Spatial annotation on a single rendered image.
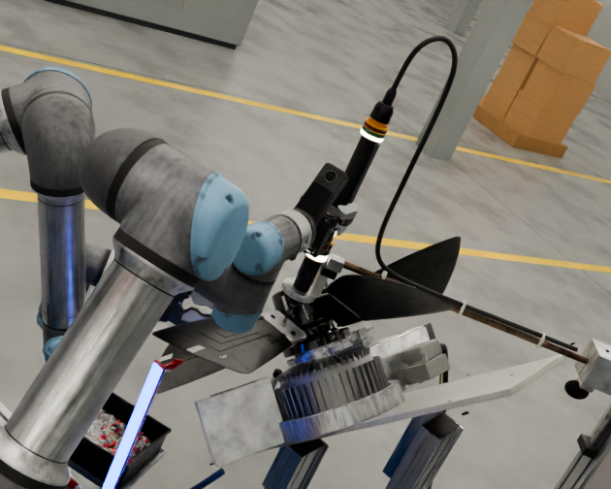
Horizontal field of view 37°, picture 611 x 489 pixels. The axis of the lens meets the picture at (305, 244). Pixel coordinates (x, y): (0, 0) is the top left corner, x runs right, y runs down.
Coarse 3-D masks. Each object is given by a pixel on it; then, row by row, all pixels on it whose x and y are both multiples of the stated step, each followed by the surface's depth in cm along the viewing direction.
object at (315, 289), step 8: (328, 256) 174; (328, 264) 172; (336, 264) 172; (320, 272) 173; (328, 272) 172; (336, 272) 173; (288, 280) 176; (320, 280) 173; (288, 288) 173; (312, 288) 174; (320, 288) 174; (296, 296) 173; (304, 296) 173; (312, 296) 175
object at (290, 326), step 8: (272, 312) 182; (280, 312) 183; (272, 320) 179; (280, 320) 181; (288, 320) 182; (280, 328) 178; (288, 328) 179; (296, 328) 181; (288, 336) 177; (296, 336) 178; (304, 336) 179
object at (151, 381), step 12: (156, 372) 151; (156, 384) 151; (144, 396) 153; (144, 408) 153; (132, 420) 155; (132, 432) 156; (120, 444) 158; (120, 456) 158; (120, 468) 158; (108, 480) 161
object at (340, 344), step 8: (328, 344) 182; (336, 344) 182; (344, 344) 182; (352, 344) 185; (304, 352) 183; (312, 352) 182; (320, 352) 180; (328, 352) 180; (288, 360) 184; (296, 360) 182; (304, 360) 181
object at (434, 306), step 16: (336, 288) 171; (352, 288) 168; (368, 288) 165; (384, 288) 162; (400, 288) 159; (416, 288) 158; (352, 304) 175; (368, 304) 172; (384, 304) 170; (400, 304) 167; (416, 304) 165; (432, 304) 164; (448, 304) 162; (368, 320) 178
